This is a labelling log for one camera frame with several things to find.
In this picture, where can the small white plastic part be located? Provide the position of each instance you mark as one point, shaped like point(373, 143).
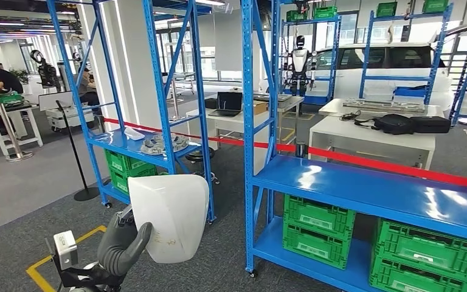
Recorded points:
point(134, 134)

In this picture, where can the black barrier post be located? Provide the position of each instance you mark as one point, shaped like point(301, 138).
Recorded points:
point(300, 150)

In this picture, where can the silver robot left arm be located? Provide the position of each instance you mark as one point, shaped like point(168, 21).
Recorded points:
point(96, 280)

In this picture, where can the white car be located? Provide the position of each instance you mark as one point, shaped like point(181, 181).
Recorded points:
point(346, 86)

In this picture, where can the blue storage bin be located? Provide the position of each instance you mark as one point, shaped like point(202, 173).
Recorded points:
point(410, 92)

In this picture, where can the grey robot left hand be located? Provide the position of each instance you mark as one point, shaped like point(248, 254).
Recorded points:
point(116, 246)

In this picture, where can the steel trolley table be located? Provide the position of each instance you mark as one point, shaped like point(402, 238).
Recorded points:
point(185, 75)

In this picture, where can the black floor stand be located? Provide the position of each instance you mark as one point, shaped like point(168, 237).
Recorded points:
point(86, 194)

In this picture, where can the black laptop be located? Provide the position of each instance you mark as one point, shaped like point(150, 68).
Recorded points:
point(229, 102)

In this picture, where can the red barrier tape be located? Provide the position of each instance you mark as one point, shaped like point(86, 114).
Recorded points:
point(378, 163)

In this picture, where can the black round base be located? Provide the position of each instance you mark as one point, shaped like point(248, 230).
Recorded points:
point(195, 155)

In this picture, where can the green plastic crate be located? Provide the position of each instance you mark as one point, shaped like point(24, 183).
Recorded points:
point(136, 183)
point(427, 246)
point(6, 98)
point(325, 12)
point(318, 213)
point(415, 280)
point(435, 6)
point(314, 252)
point(120, 161)
point(386, 9)
point(296, 16)

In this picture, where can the steel pedestal post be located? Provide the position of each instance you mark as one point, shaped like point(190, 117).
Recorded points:
point(20, 155)

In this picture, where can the white storage bin stack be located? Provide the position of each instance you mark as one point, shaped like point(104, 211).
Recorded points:
point(378, 92)

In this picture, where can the person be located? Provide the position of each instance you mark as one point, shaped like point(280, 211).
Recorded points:
point(88, 90)
point(8, 80)

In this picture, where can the black carry case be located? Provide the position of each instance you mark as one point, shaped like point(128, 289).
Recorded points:
point(210, 103)
point(431, 125)

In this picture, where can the silver cast metal part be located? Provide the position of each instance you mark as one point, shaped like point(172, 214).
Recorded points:
point(151, 147)

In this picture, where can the black hanging pendant control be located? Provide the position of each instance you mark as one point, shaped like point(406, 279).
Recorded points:
point(405, 34)

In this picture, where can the black white humanoid robot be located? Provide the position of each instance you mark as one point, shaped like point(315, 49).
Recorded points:
point(300, 60)

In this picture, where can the grey metal panel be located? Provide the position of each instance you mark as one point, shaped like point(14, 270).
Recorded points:
point(273, 97)
point(382, 105)

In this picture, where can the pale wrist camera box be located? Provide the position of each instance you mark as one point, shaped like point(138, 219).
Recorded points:
point(65, 250)

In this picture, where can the black shoulder bag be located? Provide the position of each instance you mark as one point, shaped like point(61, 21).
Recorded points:
point(394, 124)

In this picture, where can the white plastic car part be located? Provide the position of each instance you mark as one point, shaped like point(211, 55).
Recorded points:
point(169, 217)

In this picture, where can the white equipment cart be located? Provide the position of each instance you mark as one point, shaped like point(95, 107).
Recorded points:
point(68, 117)

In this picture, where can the small cardboard box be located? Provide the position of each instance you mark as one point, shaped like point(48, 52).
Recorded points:
point(261, 108)

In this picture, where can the white table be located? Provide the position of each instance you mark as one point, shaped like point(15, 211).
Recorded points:
point(32, 121)
point(225, 121)
point(358, 135)

